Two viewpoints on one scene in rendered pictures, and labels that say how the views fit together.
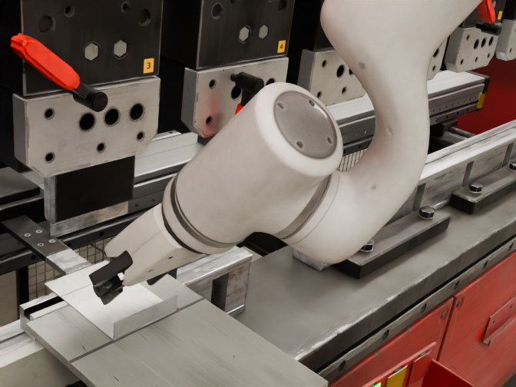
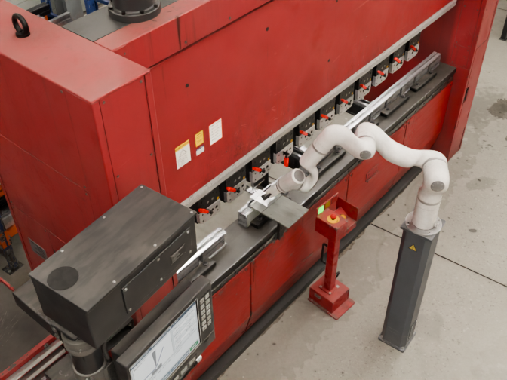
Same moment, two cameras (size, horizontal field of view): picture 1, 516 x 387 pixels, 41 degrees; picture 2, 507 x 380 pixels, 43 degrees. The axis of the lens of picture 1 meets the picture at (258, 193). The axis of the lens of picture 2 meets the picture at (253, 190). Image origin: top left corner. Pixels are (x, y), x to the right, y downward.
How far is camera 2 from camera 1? 2.79 m
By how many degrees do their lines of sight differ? 16
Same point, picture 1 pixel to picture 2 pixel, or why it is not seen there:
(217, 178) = (286, 184)
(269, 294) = not seen: hidden behind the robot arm
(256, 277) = not seen: hidden behind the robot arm
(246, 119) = (290, 176)
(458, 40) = (339, 108)
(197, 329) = (282, 202)
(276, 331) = (297, 196)
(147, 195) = not seen: hidden behind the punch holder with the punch
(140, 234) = (272, 190)
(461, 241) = (348, 158)
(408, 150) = (314, 178)
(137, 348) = (272, 207)
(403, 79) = (311, 170)
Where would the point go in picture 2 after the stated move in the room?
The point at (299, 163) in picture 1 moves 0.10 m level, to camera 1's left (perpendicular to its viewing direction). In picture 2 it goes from (299, 182) to (278, 182)
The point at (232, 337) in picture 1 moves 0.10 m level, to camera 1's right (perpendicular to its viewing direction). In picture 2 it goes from (289, 203) to (307, 203)
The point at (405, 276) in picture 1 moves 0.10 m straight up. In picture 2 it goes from (330, 174) to (331, 161)
